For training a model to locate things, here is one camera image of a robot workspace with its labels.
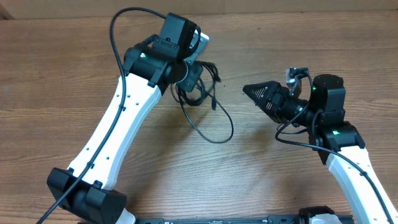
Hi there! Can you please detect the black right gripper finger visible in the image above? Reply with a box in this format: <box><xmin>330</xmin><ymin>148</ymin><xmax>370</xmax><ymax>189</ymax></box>
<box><xmin>254</xmin><ymin>96</ymin><xmax>282</xmax><ymax>123</ymax></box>
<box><xmin>243</xmin><ymin>81</ymin><xmax>281</xmax><ymax>105</ymax></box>

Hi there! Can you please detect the thin black cable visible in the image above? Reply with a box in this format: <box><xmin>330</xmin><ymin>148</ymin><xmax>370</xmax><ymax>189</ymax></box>
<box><xmin>177</xmin><ymin>85</ymin><xmax>234</xmax><ymax>144</ymax></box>

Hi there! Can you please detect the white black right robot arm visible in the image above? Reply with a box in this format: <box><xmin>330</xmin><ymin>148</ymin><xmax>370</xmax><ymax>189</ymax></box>
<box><xmin>243</xmin><ymin>72</ymin><xmax>397</xmax><ymax>223</ymax></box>

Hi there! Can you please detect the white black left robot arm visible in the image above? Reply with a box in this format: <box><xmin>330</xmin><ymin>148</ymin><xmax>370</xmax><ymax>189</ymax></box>
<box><xmin>47</xmin><ymin>13</ymin><xmax>208</xmax><ymax>223</ymax></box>

